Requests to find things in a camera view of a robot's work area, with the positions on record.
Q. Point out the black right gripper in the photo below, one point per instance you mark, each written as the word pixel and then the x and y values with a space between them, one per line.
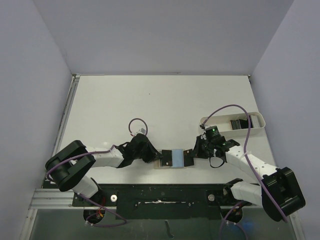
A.
pixel 198 148

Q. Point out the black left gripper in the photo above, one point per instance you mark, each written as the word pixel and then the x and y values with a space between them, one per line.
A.
pixel 153 154

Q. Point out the beige card holder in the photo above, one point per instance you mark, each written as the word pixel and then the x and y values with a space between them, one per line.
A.
pixel 177 160

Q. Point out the black credit card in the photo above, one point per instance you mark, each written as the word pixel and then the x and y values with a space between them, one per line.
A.
pixel 188 158
pixel 166 160

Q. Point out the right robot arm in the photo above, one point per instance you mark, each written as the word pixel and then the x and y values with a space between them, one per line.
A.
pixel 277 192

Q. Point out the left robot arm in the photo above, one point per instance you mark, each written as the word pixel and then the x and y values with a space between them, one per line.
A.
pixel 69 166

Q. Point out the black cards in tray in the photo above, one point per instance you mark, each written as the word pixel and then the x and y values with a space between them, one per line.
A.
pixel 239 124

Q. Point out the white plastic tray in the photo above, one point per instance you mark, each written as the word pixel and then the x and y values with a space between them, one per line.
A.
pixel 224 127

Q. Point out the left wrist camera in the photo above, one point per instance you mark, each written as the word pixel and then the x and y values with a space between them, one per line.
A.
pixel 142 131

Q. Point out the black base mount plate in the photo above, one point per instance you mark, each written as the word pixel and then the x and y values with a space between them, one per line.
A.
pixel 164 201

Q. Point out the aluminium table frame rail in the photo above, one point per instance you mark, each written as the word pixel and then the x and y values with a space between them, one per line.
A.
pixel 66 112

